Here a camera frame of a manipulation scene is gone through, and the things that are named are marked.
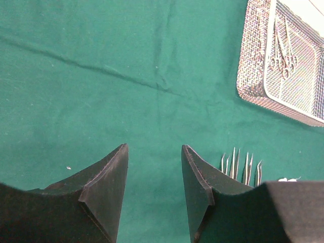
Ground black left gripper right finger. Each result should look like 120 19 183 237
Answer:
182 145 323 242

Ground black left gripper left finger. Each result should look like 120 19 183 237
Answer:
1 144 129 242

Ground steel tweezers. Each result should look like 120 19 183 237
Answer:
229 147 240 180
221 153 230 175
255 160 262 187
243 152 253 186

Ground white gauze pad bottom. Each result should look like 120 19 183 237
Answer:
278 177 301 182

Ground dark green surgical cloth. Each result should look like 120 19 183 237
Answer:
1 1 323 242

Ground steel mesh instrument tray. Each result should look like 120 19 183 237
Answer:
236 1 323 127

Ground steel surgical scissors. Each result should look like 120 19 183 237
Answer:
282 17 298 80

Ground steel surgical forceps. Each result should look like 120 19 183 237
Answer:
270 20 285 71

